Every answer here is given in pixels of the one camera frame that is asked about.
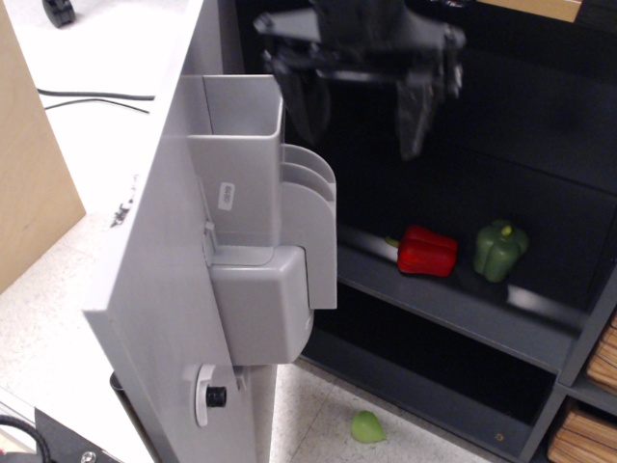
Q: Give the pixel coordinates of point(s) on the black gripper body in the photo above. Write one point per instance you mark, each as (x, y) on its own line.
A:
(363, 41)

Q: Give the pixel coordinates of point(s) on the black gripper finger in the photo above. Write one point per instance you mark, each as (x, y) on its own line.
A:
(305, 94)
(417, 103)

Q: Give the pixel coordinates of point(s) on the grey toy fridge door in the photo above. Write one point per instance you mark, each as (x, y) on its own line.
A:
(215, 270)

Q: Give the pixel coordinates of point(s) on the dark grey fridge cabinet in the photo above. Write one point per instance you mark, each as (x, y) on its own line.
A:
(530, 140)

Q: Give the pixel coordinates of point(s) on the red bell pepper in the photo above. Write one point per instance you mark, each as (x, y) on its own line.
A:
(421, 251)

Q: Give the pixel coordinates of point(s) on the green bell pepper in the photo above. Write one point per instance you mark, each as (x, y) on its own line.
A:
(498, 248)

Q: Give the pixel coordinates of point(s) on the wooden board top right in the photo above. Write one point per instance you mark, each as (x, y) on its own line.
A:
(563, 10)

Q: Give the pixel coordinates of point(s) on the black caster wheel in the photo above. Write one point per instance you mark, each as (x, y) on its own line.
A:
(59, 12)

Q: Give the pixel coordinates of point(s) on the light wooden panel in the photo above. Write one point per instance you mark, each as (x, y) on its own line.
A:
(39, 201)

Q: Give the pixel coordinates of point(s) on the grey side shelf unit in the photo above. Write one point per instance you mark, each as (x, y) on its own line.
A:
(572, 384)

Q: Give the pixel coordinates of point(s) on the wicker basket upper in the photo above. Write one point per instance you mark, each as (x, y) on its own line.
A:
(601, 367)

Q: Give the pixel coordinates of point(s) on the wicker basket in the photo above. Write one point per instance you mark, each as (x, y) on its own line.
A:
(582, 433)
(601, 367)

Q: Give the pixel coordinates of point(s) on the small green toy pear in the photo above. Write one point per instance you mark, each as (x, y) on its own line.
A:
(366, 428)

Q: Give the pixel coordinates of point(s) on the wicker basket lower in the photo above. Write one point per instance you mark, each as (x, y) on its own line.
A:
(582, 433)

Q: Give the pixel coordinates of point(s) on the black fridge door handle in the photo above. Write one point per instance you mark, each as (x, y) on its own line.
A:
(119, 390)

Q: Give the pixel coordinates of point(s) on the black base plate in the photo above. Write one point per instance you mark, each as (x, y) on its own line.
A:
(65, 445)

